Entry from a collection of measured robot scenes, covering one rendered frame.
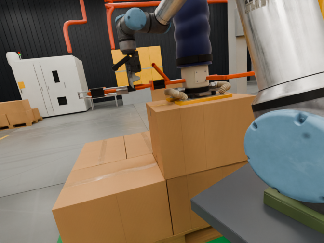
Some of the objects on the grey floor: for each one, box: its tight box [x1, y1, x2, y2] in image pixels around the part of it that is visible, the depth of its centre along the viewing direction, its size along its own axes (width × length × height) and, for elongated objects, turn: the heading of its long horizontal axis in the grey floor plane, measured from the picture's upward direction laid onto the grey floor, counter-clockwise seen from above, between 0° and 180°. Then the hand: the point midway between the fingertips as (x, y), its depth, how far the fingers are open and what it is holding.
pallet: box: [151, 224, 223, 243], centre depth 157 cm, size 120×100×14 cm
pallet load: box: [0, 99, 43, 131], centre depth 630 cm, size 121×102×90 cm
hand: (130, 87), depth 101 cm, fingers open, 14 cm apart
